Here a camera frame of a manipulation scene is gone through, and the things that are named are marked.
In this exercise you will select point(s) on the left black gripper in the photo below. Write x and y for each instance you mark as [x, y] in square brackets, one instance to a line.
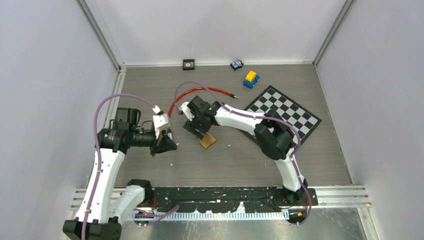
[163, 144]

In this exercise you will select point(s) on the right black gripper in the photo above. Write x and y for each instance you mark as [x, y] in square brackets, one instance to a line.
[190, 126]

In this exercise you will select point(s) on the large brass padlock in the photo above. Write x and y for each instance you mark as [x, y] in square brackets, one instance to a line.
[207, 140]

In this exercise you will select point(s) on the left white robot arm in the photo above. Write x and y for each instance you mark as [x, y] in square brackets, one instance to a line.
[98, 218]

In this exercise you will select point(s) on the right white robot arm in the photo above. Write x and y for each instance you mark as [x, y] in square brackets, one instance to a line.
[273, 135]

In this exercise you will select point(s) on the black square box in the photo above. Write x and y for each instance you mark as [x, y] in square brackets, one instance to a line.
[188, 64]

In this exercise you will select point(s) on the yellow blue toy car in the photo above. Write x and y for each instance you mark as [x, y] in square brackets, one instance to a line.
[251, 79]

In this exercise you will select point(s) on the small blue toy car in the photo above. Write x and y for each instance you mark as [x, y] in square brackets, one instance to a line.
[237, 64]

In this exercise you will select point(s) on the black white chessboard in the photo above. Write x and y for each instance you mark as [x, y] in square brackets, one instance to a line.
[303, 120]

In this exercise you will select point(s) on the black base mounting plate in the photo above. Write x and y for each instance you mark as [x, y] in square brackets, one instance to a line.
[261, 199]

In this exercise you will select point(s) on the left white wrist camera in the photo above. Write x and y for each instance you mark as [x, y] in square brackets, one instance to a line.
[160, 123]

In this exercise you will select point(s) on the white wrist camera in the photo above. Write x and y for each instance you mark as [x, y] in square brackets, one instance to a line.
[185, 110]
[160, 123]

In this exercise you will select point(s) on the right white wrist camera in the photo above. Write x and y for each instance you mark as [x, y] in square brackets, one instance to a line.
[185, 110]

